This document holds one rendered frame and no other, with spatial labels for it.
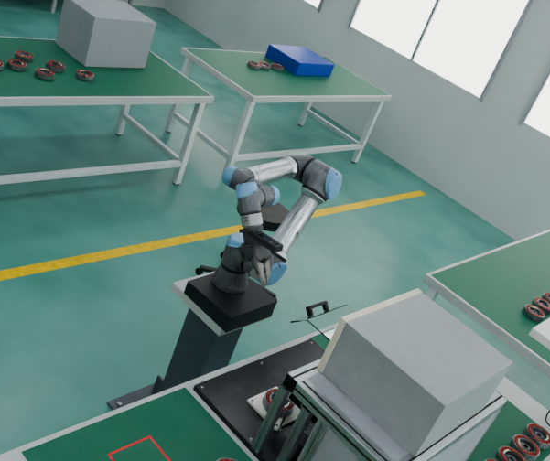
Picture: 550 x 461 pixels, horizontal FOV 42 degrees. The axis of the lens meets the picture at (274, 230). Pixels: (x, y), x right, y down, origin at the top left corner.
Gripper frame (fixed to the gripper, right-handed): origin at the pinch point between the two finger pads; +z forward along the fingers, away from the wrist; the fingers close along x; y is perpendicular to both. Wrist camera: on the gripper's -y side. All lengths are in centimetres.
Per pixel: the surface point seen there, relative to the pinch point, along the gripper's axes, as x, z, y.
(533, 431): -95, 82, -45
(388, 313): -5.1, 12.2, -45.4
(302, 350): -31.2, 33.1, 16.4
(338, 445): 24, 44, -41
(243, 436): 23, 47, -1
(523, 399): -113, 75, -33
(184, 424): 36, 39, 12
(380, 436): 17, 43, -52
